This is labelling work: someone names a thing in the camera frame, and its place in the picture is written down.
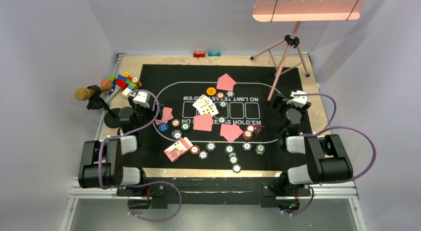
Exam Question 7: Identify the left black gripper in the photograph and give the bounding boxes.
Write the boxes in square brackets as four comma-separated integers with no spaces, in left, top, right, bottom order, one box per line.
[127,97,162,132]

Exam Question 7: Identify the blue small blind button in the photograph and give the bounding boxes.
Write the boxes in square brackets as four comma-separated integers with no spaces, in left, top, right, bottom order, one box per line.
[158,123,169,133]

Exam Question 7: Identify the triangular all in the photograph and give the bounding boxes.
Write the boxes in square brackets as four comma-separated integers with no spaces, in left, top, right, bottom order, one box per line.
[254,125,265,136]

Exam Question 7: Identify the single blue poker chip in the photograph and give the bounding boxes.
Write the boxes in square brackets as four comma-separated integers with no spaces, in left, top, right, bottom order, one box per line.
[171,130,183,140]

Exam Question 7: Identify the single green poker chip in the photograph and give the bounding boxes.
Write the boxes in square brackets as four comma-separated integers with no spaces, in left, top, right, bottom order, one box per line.
[181,122,191,131]

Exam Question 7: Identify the small red chip stack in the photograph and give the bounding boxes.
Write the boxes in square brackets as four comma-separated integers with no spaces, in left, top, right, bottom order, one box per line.
[242,130,253,141]

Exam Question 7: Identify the red playing card box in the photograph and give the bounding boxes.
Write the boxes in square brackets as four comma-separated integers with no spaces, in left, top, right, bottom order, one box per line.
[163,138,193,163]

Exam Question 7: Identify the small green chip stack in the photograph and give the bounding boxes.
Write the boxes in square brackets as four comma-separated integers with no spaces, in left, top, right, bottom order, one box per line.
[255,144,266,155]

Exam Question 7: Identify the face down burn cards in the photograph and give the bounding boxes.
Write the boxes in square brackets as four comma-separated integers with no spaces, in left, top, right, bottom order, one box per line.
[193,114,213,132]

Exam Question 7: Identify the red poker chip stack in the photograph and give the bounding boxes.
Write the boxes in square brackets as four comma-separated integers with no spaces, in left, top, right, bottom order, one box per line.
[190,145,201,155]

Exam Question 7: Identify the face up diamonds card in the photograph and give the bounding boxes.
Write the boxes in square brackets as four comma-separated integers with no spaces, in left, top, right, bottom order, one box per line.
[193,94,211,112]

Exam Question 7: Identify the orange big blind button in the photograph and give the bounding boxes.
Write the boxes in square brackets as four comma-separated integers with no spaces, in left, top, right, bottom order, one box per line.
[206,87,216,96]

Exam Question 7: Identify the blue poker chip stack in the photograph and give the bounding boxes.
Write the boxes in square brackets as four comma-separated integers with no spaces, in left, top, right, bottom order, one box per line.
[206,142,216,152]

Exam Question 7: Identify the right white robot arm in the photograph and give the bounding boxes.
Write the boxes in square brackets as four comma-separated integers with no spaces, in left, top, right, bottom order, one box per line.
[270,93,353,195]

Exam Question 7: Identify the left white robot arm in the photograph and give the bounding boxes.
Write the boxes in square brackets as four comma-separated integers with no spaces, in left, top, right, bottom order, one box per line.
[78,105,156,196]

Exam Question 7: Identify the black round microphone base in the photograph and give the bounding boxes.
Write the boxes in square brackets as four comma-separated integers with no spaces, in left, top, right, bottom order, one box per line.
[86,85,127,129]

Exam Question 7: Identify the colourful toy block vehicle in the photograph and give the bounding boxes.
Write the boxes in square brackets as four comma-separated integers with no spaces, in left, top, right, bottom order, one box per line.
[101,72,142,98]

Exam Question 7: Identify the pink tripod stand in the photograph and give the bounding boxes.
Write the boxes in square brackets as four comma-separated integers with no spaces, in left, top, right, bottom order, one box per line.
[250,21,310,104]

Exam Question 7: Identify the gold microphone head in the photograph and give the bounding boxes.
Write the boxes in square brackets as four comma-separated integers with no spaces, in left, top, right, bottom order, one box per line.
[74,85,112,101]

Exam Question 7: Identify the green poker chip stack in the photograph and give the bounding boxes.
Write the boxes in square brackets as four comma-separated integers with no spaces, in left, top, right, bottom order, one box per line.
[224,145,234,154]

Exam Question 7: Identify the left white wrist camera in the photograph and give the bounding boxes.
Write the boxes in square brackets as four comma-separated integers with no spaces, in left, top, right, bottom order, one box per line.
[131,91,150,109]

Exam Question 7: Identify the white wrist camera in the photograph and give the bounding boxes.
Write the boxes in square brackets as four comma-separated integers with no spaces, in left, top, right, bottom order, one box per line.
[286,90,308,108]
[131,91,150,109]

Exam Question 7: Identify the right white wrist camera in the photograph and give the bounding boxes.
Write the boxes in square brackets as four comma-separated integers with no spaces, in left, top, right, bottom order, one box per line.
[286,90,308,108]

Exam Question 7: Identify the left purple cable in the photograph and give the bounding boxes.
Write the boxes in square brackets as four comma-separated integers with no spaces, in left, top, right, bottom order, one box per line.
[98,89,184,223]

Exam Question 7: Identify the grey toy block post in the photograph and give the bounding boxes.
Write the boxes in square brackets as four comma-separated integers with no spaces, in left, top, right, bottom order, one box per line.
[105,87,121,104]

